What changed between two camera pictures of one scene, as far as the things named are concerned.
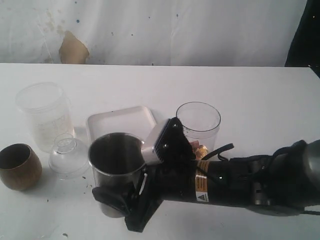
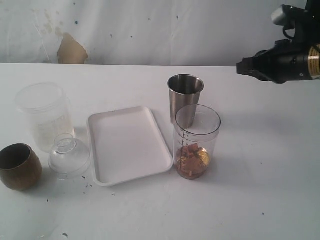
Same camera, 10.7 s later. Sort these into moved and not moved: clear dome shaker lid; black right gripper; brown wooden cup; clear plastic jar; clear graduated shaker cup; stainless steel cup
Moved: black right gripper; stainless steel cup
Not moved: clear graduated shaker cup; brown wooden cup; clear dome shaker lid; clear plastic jar
